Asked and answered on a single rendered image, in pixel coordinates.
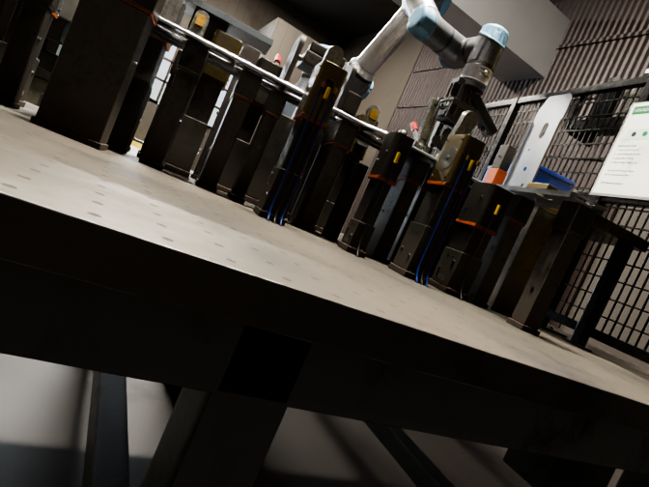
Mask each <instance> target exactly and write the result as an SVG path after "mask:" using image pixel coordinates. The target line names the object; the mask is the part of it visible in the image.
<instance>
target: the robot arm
mask: <svg viewBox="0 0 649 487"><path fill-rule="evenodd" d="M451 2H452V0H402V7H401V8H400V9H399V11H398V12H397V13H396V14H395V15H393V17H392V18H391V19H390V20H389V21H388V22H387V24H386V25H385V26H384V27H383V28H382V30H381V31H380V32H379V33H378V34H377V36H376V37H375V38H374V39H373V40H372V41H371V43H370V44H369V45H368V46H367V47H366V48H365V50H364V51H363V52H362V53H361V54H360V56H359V57H353V58H352V59H351V61H350V62H349V63H347V62H346V63H345V66H344V68H345V67H346V66H348V65H350V64H351V63H355V64H357V65H358V68H357V71H356V74H355V76H354V79H353V82H352V85H351V87H350V89H349V90H350V91H352V92H354V93H356V94H357V95H359V96H361V97H363V99H362V100H364V99H366V98H367V97H368V95H369V94H370V93H371V92H370V91H371V90H372V89H373V86H374V79H375V72H376V71H377V70H378V69H379V68H380V67H381V66H382V65H383V63H384V62H385V61H386V60H387V59H388V58H389V57H390V56H391V55H392V54H393V52H394V51H395V50H396V49H397V48H398V47H399V46H400V45H401V44H402V43H403V41H404V40H405V39H406V38H407V37H408V36H409V35H410V34H412V35H413V36H414V37H415V38H416V39H417V40H420V41H421V42H422V43H424V44H425V45H427V46H428V47H429V48H430V49H432V50H433V52H434V53H436V54H437V55H438V59H439V61H440V63H441V65H442V66H443V67H444V68H446V69H452V70H457V69H461V68H464V70H463V72H462V74H461V76H459V77H457V78H453V79H452V81H451V84H450V86H449V88H448V90H447V93H446V95H445V97H444V99H443V100H440V102H439V104H438V106H437V110H438V112H437V110H436V112H435V114H434V116H433V119H435V120H437V121H439V122H440V123H442V124H444V125H446V126H448V127H449V128H448V129H445V130H444V131H443V133H442V135H434V136H433V138H432V143H433V144H434V145H435V146H436V147H437V148H438V149H439V150H440V151H441V149H442V148H443V146H444V144H445V142H446V139H447V138H448V135H450V133H451V131H452V130H453V128H454V127H455V125H456V124H457V122H458V120H459V118H460V116H461V115H462V113H463V112H464V111H467V110H469V111H474V112H476V113H477V115H478V122H477V124H476V125H477V127H478V128H479V130H480V131H481V133H482V135H483V136H493V135H494V134H496V133H497V132H498V129H497V127H496V125H495V123H494V121H493V119H492V117H491V115H490V113H489V111H488V109H487V107H486V105H485V104H484V102H483V100H482V98H481V97H480V96H483V94H484V92H485V89H487V87H488V85H489V82H490V80H491V78H492V76H493V73H494V70H495V68H496V66H497V63H498V61H499V59H500V57H501V54H502V52H503V51H504V50H505V45H506V44H507V41H508V38H509V34H508V32H507V30H506V29H504V28H503V27H502V26H500V25H497V24H492V23H490V24H486V25H484V26H483V27H482V29H481V31H480V32H479V35H478V37H473V38H465V37H464V36H463V35H461V34H460V33H459V32H458V31H457V30H455V29H454V28H453V27H452V26H451V25H450V24H448V23H447V22H446V21H445V20H444V19H443V18H442V16H443V15H444V14H445V13H446V11H447V10H448V8H449V7H450V5H451ZM344 68H343V69H344ZM311 75H312V74H308V73H306V72H302V75H301V77H300V79H299V81H298V83H297V84H296V85H295V86H296V87H297V88H299V89H301V90H303V91H305V89H306V86H307V84H308V82H309V79H310V77H311ZM438 108H439V109H438ZM436 114H437V115H436Z"/></svg>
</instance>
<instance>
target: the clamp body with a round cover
mask: <svg viewBox="0 0 649 487"><path fill-rule="evenodd" d="M212 43H214V44H215V45H217V46H219V47H221V48H223V49H225V50H227V51H229V52H231V53H233V54H235V55H237V56H239V54H240V50H241V49H242V45H243V43H242V42H241V41H239V40H237V39H235V38H233V37H231V36H230V35H228V34H226V33H224V32H222V31H220V30H216V32H215V33H214V37H213V39H212ZM229 77H230V74H229V73H227V72H224V71H222V70H220V69H218V68H216V67H214V66H212V65H210V64H208V63H207V64H206V67H205V69H204V72H203V74H202V76H201V79H200V81H199V83H198V85H197V86H196V89H195V91H194V94H193V96H192V99H191V101H190V104H189V106H188V108H187V110H186V112H185V114H184V115H183V119H182V122H181V124H180V126H179V129H178V131H177V134H176V136H175V139H174V141H173V144H172V146H171V148H170V151H169V153H168V156H167V158H166V160H165V162H164V164H165V167H164V168H166V169H168V170H171V171H173V172H175V173H178V174H180V175H183V176H185V177H187V178H189V176H190V170H191V167H192V165H193V163H194V160H195V159H196V156H198V155H199V153H198V151H199V152H200V146H201V144H202V142H203V139H204V137H205V135H206V132H207V129H208V127H209V126H208V123H209V120H210V118H211V115H212V112H213V110H214V108H215V105H216V103H217V100H218V98H219V95H220V93H221V91H224V89H225V87H226V85H228V83H227V82H229Z"/></svg>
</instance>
